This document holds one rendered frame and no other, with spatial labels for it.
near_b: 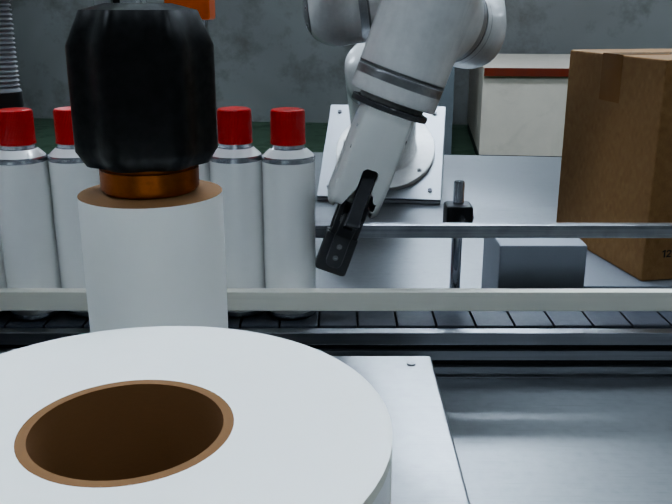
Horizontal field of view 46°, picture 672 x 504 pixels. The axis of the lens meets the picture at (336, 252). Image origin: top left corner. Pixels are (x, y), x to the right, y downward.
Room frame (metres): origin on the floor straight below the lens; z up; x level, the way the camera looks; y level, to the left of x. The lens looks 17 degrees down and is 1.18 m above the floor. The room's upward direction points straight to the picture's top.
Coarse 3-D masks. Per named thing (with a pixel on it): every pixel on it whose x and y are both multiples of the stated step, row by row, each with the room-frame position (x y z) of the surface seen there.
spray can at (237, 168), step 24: (240, 120) 0.75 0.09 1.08; (240, 144) 0.75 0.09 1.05; (216, 168) 0.75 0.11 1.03; (240, 168) 0.74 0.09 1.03; (240, 192) 0.74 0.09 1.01; (240, 216) 0.74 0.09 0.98; (240, 240) 0.74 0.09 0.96; (240, 264) 0.74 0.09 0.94; (264, 264) 0.77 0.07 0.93; (240, 312) 0.74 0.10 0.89
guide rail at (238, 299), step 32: (0, 288) 0.73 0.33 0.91; (32, 288) 0.73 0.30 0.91; (64, 288) 0.73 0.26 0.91; (256, 288) 0.73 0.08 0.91; (288, 288) 0.73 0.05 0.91; (320, 288) 0.73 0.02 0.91; (352, 288) 0.73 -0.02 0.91; (384, 288) 0.73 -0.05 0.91; (416, 288) 0.73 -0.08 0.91; (448, 288) 0.73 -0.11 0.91; (480, 288) 0.73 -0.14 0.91; (512, 288) 0.73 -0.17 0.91
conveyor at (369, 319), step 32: (0, 320) 0.74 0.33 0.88; (32, 320) 0.74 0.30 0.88; (64, 320) 0.74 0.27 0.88; (256, 320) 0.74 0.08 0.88; (288, 320) 0.74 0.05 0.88; (320, 320) 0.74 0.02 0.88; (352, 320) 0.74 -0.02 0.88; (384, 320) 0.74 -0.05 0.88; (416, 320) 0.74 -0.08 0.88; (448, 320) 0.74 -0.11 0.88; (480, 320) 0.74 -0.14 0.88; (512, 320) 0.74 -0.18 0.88; (544, 320) 0.74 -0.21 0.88; (576, 320) 0.74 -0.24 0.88; (608, 320) 0.74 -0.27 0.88; (640, 320) 0.74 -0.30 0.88
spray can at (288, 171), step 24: (288, 120) 0.75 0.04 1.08; (288, 144) 0.75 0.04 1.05; (264, 168) 0.75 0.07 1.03; (288, 168) 0.74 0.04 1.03; (312, 168) 0.75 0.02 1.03; (264, 192) 0.75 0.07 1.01; (288, 192) 0.74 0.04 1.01; (312, 192) 0.75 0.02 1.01; (264, 216) 0.75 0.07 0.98; (288, 216) 0.74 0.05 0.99; (312, 216) 0.75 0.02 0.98; (264, 240) 0.76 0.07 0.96; (288, 240) 0.74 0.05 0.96; (312, 240) 0.75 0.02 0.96; (288, 264) 0.74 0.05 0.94; (312, 264) 0.75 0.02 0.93; (288, 312) 0.74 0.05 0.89; (312, 312) 0.75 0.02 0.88
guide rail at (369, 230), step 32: (320, 224) 0.80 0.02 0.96; (384, 224) 0.80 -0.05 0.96; (416, 224) 0.80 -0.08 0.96; (448, 224) 0.80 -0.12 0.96; (480, 224) 0.80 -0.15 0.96; (512, 224) 0.80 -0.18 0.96; (544, 224) 0.80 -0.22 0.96; (576, 224) 0.80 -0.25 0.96; (608, 224) 0.80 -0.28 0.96; (640, 224) 0.80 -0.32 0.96
